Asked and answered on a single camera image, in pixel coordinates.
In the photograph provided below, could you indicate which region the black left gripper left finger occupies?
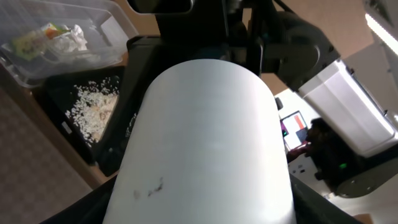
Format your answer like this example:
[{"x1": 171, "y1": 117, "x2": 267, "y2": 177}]
[{"x1": 40, "y1": 176, "x2": 116, "y2": 224}]

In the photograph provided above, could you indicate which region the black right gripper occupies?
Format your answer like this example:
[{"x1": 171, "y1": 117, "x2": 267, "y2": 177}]
[{"x1": 127, "y1": 0, "x2": 263, "y2": 75}]

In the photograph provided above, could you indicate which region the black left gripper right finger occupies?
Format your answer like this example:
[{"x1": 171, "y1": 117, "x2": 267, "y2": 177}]
[{"x1": 290, "y1": 174, "x2": 361, "y2": 224}]

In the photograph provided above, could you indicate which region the white cup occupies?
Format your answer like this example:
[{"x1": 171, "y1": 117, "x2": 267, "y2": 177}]
[{"x1": 104, "y1": 59, "x2": 296, "y2": 224}]

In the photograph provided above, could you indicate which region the white tissue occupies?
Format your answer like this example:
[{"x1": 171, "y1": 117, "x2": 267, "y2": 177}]
[{"x1": 50, "y1": 24, "x2": 88, "y2": 53}]

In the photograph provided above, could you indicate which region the green orange snack wrapper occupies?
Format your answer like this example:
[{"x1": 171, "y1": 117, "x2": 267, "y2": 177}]
[{"x1": 11, "y1": 22, "x2": 70, "y2": 61}]

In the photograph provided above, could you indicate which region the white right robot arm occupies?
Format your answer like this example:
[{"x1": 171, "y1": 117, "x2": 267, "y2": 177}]
[{"x1": 129, "y1": 0, "x2": 397, "y2": 198}]

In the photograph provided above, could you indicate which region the seated person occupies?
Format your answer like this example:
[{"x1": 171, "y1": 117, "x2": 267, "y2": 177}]
[{"x1": 287, "y1": 118, "x2": 354, "y2": 184}]

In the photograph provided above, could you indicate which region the brown serving tray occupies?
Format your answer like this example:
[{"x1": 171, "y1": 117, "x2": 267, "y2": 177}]
[{"x1": 0, "y1": 86, "x2": 94, "y2": 224}]

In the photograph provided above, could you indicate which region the computer monitor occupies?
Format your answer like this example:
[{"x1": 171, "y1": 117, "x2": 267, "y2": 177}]
[{"x1": 280, "y1": 111, "x2": 308, "y2": 151}]

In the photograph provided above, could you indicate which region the black rectangular tray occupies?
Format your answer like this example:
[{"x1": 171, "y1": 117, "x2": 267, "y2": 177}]
[{"x1": 32, "y1": 35, "x2": 162, "y2": 177}]

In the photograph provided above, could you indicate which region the rice and nuts pile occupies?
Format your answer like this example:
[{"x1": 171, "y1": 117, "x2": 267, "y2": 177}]
[{"x1": 65, "y1": 77, "x2": 119, "y2": 147}]

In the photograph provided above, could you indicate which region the clear plastic bin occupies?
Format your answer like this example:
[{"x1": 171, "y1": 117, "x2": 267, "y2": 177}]
[{"x1": 1, "y1": 0, "x2": 138, "y2": 87}]

